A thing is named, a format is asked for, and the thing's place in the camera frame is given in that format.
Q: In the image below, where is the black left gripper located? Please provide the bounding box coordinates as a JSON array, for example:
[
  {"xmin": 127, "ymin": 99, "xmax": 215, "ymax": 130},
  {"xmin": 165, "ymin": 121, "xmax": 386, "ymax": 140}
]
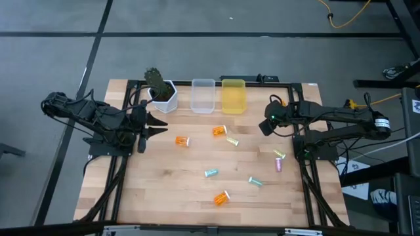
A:
[{"xmin": 130, "ymin": 100, "xmax": 169, "ymax": 154}]

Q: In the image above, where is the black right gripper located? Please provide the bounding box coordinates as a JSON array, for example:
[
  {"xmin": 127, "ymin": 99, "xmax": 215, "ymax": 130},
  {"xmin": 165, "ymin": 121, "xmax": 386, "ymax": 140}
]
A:
[{"xmin": 258, "ymin": 94, "xmax": 290, "ymax": 137}]

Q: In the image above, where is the yellow plastic bin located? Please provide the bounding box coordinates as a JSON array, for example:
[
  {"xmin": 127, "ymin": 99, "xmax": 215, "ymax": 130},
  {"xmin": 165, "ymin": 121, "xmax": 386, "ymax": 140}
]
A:
[{"xmin": 221, "ymin": 79, "xmax": 247, "ymax": 115}]

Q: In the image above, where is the clear plastic bin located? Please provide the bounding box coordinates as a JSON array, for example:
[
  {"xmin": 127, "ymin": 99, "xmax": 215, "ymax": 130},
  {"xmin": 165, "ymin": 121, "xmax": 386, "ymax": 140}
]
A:
[{"xmin": 190, "ymin": 78, "xmax": 217, "ymax": 115}]

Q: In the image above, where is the white hexagonal plant pot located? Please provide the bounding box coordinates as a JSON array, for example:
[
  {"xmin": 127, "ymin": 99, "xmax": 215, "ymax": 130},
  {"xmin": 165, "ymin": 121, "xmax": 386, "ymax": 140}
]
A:
[{"xmin": 147, "ymin": 79, "xmax": 179, "ymax": 115}]

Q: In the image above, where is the green artificial plant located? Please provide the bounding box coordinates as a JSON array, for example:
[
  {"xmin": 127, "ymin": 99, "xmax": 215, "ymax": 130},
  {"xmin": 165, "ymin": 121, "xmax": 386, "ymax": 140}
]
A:
[{"xmin": 144, "ymin": 67, "xmax": 173, "ymax": 101}]

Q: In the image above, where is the white paper sheet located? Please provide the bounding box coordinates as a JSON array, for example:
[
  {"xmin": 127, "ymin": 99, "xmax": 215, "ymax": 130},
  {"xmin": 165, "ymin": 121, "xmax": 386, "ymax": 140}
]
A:
[{"xmin": 336, "ymin": 156, "xmax": 372, "ymax": 201}]

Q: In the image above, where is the black bar with silver brackets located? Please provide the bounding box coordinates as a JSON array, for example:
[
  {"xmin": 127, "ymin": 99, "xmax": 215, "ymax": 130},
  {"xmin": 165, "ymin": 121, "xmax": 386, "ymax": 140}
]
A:
[{"xmin": 0, "ymin": 221, "xmax": 420, "ymax": 236}]

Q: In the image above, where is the blue and white cloth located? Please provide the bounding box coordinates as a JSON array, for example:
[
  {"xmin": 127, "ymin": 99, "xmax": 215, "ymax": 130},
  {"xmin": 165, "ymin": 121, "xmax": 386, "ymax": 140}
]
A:
[{"xmin": 369, "ymin": 187, "xmax": 398, "ymax": 212}]

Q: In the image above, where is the black cabinet with sticker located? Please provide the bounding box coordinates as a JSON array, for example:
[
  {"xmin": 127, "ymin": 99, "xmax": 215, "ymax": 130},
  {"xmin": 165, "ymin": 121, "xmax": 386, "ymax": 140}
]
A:
[{"xmin": 400, "ymin": 87, "xmax": 420, "ymax": 180}]

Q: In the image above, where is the black metal stand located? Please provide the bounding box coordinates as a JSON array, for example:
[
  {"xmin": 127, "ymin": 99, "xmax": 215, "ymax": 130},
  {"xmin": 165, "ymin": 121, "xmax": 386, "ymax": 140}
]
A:
[{"xmin": 352, "ymin": 0, "xmax": 420, "ymax": 89}]

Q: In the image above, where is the yellow cable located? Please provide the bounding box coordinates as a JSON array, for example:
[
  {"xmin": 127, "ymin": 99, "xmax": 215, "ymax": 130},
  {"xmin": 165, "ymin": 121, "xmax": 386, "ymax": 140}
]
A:
[
  {"xmin": 317, "ymin": 0, "xmax": 372, "ymax": 30},
  {"xmin": 344, "ymin": 84, "xmax": 420, "ymax": 109}
]

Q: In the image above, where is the white cable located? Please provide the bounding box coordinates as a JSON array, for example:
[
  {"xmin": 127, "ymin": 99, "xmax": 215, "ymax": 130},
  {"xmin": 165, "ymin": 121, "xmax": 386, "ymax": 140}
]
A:
[{"xmin": 346, "ymin": 132, "xmax": 420, "ymax": 162}]

